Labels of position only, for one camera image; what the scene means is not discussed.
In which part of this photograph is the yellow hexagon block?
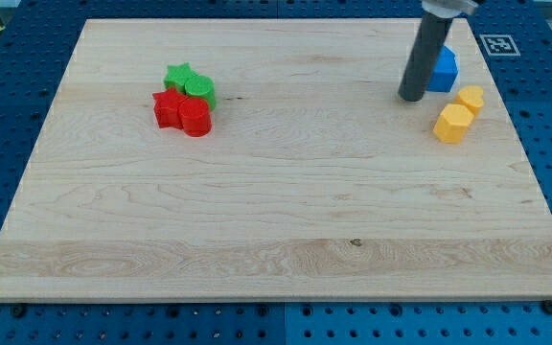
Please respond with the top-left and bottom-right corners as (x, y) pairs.
(433, 103), (474, 144)

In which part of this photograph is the black white fiducial marker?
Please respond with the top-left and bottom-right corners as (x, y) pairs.
(480, 34), (520, 57)

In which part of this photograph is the light wooden board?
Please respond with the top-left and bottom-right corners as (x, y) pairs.
(0, 19), (552, 304)

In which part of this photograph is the green star block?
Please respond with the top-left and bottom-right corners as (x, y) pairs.
(163, 62), (196, 94)

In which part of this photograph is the blue pentagon block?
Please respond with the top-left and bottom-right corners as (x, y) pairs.
(426, 45), (459, 93)

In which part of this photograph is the dark grey cylindrical pointer rod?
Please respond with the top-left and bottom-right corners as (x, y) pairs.
(398, 11), (453, 102)

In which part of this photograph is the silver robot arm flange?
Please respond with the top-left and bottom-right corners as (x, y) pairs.
(421, 0), (480, 19)

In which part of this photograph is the yellow heart block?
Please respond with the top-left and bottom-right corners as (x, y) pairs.
(453, 85), (485, 117)

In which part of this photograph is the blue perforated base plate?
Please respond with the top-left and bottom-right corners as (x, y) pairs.
(0, 1), (552, 344)

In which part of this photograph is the red star block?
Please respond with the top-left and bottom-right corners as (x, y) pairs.
(152, 87), (188, 129)

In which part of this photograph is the green cylinder block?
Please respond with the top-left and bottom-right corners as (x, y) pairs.
(184, 75), (217, 110)

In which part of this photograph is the red cylinder block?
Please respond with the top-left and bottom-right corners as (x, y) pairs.
(178, 98), (212, 137)

